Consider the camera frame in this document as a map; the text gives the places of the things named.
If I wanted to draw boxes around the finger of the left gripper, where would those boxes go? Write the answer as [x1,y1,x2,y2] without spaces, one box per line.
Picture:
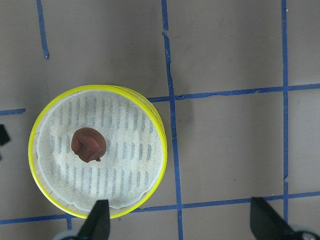
[0,124,11,146]

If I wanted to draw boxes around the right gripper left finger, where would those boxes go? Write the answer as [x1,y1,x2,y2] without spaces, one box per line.
[77,199,111,240]

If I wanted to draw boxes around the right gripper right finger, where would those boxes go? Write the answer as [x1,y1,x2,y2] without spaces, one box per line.
[249,197,300,240]

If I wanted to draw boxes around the brown bun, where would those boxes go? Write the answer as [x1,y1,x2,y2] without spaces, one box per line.
[71,127,107,163]

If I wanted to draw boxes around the white steamer cloth top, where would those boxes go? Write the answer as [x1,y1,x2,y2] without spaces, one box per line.
[36,89,163,210]

